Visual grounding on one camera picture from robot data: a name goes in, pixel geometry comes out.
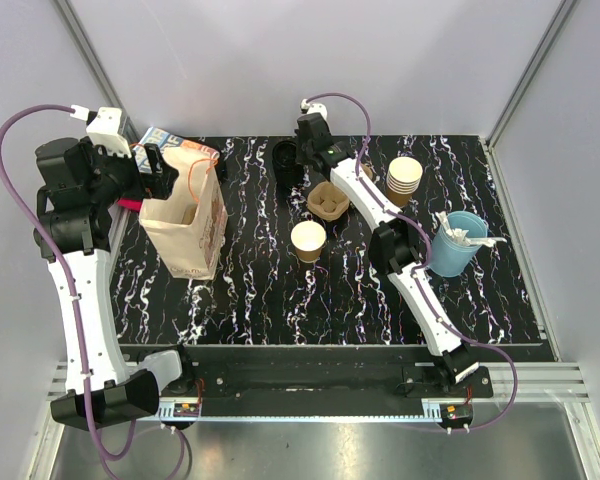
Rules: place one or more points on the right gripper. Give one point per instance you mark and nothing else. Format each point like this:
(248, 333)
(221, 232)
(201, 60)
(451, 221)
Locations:
(300, 158)

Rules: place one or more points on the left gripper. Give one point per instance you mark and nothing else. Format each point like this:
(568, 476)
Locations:
(158, 183)

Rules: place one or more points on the red cloth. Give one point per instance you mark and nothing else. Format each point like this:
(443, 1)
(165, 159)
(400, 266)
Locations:
(129, 204)

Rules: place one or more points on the cardboard cup carrier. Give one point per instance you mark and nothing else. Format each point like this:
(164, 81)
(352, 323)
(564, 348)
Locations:
(189, 215)
(330, 199)

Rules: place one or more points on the paper takeout bag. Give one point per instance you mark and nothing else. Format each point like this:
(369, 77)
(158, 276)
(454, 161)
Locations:
(188, 251)

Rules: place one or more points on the single paper coffee cup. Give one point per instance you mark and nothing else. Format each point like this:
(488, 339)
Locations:
(308, 239)

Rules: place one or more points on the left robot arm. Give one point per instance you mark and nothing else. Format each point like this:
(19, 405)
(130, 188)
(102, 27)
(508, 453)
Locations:
(82, 180)

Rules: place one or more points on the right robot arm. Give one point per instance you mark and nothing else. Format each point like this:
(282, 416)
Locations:
(393, 245)

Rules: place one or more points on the black coffee lid stack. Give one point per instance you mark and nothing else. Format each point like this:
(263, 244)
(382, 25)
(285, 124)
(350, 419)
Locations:
(287, 171)

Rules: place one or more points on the paper cup stack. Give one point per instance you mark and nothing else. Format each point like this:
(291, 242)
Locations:
(403, 179)

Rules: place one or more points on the blue plastic cup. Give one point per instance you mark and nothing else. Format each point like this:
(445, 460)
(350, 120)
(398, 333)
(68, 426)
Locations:
(449, 257)

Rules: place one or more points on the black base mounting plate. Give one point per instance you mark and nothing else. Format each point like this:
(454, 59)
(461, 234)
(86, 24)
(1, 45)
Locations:
(328, 383)

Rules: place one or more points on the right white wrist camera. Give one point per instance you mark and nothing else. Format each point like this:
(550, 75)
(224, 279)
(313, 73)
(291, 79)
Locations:
(311, 107)

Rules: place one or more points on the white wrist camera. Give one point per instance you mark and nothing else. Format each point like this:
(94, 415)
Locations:
(105, 128)
(311, 107)

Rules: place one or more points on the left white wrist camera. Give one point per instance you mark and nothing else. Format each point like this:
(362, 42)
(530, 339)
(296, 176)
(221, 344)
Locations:
(105, 128)

